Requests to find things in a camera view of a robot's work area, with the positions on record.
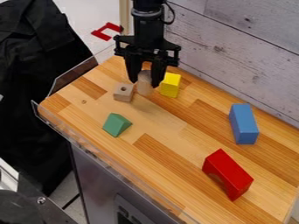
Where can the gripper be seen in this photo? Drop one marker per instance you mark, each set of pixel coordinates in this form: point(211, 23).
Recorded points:
point(146, 46)

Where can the wooden cylinder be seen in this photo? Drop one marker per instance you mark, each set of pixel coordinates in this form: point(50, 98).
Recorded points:
point(145, 85)

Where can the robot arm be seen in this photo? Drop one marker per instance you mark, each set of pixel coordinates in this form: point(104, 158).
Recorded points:
point(147, 20)

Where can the yellow block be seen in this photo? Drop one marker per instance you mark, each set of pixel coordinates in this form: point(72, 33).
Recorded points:
point(170, 84)

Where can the wooden cube with hole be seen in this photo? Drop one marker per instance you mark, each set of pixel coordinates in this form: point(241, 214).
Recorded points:
point(124, 92)

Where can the green wedge block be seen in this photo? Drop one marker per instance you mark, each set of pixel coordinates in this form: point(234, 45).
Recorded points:
point(116, 124)

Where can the blue block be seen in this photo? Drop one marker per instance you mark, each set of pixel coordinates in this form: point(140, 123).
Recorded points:
point(243, 123)

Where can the black cloth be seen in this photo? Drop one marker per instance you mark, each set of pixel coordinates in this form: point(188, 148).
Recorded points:
point(35, 87)

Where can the red block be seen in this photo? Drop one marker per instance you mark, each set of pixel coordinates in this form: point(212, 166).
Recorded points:
point(227, 174)

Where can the red bracket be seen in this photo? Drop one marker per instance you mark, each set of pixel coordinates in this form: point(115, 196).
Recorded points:
point(106, 31)

